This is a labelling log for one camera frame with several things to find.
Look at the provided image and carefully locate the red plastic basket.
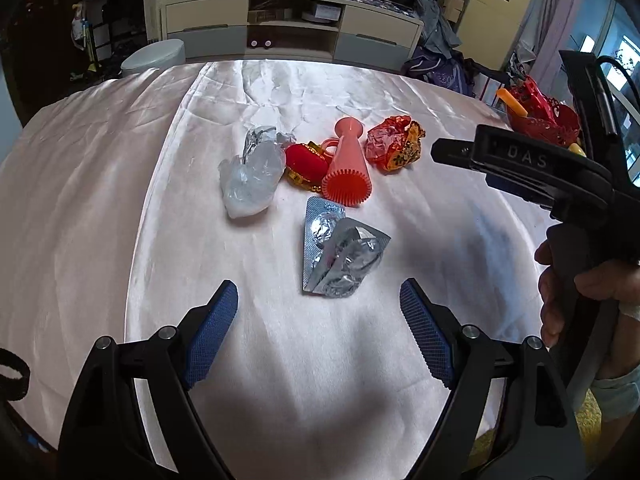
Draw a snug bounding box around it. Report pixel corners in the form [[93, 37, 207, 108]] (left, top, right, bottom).
[[506, 76, 580, 148]]

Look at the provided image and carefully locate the yellow fluffy rug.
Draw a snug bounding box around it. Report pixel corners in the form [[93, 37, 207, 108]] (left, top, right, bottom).
[[466, 391, 601, 470]]

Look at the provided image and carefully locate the person's right hand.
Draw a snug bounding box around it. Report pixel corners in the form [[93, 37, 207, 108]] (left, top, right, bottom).
[[535, 240, 639, 348]]

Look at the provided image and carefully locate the pink satin tablecloth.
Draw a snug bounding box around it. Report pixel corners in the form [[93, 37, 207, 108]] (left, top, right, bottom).
[[1, 61, 550, 479]]

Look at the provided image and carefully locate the white round stool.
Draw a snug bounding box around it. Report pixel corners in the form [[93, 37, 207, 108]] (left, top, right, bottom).
[[120, 39, 186, 77]]

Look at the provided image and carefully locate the crumpled orange snack wrapper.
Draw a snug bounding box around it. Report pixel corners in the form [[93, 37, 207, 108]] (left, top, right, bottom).
[[364, 115, 425, 174]]

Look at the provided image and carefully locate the yellow wooden wardrobe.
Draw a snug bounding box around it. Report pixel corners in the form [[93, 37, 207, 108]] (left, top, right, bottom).
[[457, 0, 530, 70]]

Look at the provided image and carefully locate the beige tv cabinet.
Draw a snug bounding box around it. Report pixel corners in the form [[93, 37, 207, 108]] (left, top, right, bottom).
[[157, 0, 423, 73]]

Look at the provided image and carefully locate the red round ornament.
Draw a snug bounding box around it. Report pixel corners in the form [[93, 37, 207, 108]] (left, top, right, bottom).
[[284, 142, 333, 193]]

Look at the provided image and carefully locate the pink plastic cone horn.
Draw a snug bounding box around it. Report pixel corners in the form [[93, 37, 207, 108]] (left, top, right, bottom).
[[321, 117, 372, 207]]

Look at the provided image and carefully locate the orange stick handle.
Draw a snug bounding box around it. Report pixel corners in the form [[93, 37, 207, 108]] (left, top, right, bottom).
[[496, 87, 528, 118]]

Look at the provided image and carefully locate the grey draped clothing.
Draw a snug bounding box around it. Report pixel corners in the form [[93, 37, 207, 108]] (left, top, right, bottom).
[[401, 0, 474, 96]]

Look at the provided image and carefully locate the clear crumpled plastic bag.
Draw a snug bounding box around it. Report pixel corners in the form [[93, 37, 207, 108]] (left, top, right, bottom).
[[218, 126, 296, 219]]

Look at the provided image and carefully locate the silver blister pack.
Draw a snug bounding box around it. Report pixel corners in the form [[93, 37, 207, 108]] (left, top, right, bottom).
[[302, 196, 390, 298]]

